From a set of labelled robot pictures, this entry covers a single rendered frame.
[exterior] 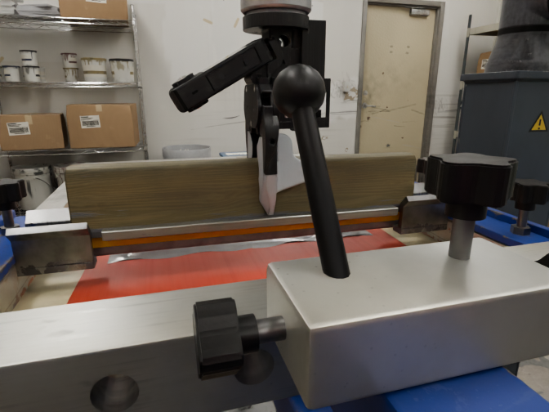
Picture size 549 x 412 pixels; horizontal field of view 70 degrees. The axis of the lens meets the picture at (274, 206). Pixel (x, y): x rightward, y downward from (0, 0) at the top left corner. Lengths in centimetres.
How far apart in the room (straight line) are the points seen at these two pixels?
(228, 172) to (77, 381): 28
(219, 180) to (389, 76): 452
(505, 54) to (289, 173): 76
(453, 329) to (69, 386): 17
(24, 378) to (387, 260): 17
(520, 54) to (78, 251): 98
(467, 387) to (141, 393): 15
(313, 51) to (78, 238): 31
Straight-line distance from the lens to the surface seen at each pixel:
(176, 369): 21
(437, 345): 17
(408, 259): 20
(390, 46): 492
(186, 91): 42
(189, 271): 47
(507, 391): 19
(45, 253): 45
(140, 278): 47
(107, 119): 366
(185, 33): 416
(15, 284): 46
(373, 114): 482
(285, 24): 43
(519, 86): 104
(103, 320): 23
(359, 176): 49
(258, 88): 42
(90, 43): 417
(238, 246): 52
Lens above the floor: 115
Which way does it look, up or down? 16 degrees down
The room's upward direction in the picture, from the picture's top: straight up
